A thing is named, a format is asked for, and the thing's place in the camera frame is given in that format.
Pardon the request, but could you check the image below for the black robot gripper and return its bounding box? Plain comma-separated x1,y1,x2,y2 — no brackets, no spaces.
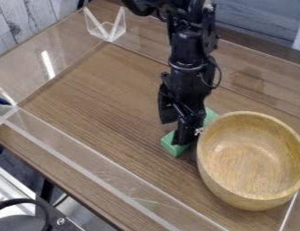
158,60,218,145

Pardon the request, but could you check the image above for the green rectangular block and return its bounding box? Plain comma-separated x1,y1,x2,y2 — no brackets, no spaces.
160,108,218,157

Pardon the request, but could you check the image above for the light wooden bowl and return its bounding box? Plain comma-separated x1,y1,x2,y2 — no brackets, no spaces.
196,111,300,211

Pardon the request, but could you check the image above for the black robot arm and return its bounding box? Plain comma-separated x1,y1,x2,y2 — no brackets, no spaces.
120,0,220,145

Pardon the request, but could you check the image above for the black table leg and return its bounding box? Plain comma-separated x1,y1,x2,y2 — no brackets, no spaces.
40,180,55,202

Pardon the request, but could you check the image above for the blue object at left edge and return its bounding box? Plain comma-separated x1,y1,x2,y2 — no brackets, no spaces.
0,98,11,106

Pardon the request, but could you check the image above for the clear acrylic corner bracket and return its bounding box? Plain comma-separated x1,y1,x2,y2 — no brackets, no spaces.
83,7,125,42

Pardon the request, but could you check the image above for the black metal bracket with screw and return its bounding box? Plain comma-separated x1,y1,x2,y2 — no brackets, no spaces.
47,206,84,231

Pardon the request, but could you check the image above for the black cable loop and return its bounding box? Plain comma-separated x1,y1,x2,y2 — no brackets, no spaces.
0,198,53,231

